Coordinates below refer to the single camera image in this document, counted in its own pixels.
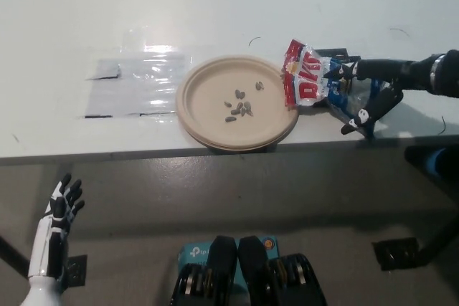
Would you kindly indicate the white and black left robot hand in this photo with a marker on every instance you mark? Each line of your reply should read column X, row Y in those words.
column 50, row 241

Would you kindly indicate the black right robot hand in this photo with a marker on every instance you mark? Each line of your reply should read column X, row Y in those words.
column 412, row 73

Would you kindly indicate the red blue sunflower seed bag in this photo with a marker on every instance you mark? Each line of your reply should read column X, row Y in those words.
column 305, row 80

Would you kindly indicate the beige paper plate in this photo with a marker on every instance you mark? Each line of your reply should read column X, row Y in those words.
column 208, row 105

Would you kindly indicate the black tape patch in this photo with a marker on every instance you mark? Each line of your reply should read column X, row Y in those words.
column 339, row 53

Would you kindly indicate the teal tp-link box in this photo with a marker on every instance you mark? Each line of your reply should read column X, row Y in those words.
column 195, row 254

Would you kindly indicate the clear taped plastic sheet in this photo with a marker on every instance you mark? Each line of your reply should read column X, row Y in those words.
column 143, row 87

